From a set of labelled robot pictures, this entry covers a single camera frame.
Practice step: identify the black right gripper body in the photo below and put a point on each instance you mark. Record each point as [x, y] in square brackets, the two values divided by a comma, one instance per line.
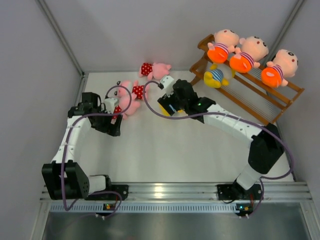
[165, 101]

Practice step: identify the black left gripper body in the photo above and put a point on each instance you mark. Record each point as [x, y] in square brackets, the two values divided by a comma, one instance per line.
[103, 124]

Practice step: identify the yellow doll blue striped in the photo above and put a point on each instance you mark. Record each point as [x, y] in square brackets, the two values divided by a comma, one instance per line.
[168, 114]
[218, 75]

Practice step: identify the pink pig doll front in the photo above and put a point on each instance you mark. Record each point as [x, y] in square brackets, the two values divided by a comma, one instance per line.
[123, 104]

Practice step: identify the pink pig doll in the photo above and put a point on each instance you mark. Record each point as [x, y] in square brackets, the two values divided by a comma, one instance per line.
[154, 70]
[123, 104]

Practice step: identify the yellow doll blue striped front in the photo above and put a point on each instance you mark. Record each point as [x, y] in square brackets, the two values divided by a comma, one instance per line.
[218, 75]

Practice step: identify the large boy doll orange shorts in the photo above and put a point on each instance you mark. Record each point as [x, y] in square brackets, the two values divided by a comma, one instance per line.
[224, 43]

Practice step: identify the boy doll orange shorts front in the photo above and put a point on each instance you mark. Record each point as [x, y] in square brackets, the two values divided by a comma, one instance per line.
[283, 66]

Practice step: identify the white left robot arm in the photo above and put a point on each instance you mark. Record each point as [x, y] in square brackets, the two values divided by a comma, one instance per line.
[63, 176]

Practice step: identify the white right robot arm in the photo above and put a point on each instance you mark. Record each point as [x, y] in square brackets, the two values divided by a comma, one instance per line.
[263, 142]

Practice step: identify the brown wooden toy shelf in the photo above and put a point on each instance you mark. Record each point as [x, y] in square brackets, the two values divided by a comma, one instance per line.
[264, 103]

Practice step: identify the pink pig doll back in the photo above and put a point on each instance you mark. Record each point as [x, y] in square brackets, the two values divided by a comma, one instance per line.
[154, 70]

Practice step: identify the pink pig doll facing up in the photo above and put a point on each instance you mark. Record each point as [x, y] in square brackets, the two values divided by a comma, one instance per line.
[134, 86]

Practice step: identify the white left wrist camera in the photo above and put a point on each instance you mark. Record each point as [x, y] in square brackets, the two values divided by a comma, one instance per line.
[110, 104]

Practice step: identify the grey slotted cable duct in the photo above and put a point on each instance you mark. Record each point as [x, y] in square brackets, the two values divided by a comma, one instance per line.
[130, 207]

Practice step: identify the aluminium mounting rail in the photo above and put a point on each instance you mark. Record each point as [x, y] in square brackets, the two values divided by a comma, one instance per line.
[210, 191]

